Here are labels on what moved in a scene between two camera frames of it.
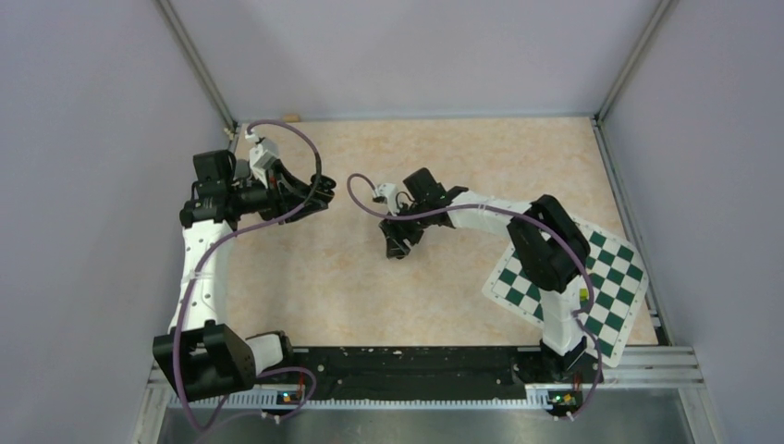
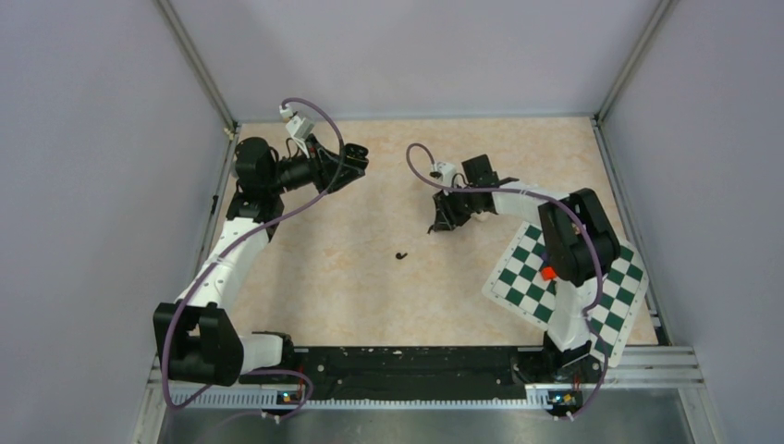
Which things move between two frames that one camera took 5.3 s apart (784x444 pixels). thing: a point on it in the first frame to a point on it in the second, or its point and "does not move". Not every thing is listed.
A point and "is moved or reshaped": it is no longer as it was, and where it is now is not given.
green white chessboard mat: x=613 y=291 does not move
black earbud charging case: x=324 y=186 is moved or reshaped
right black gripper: x=397 y=233 to x=446 y=217
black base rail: x=414 y=373 does not move
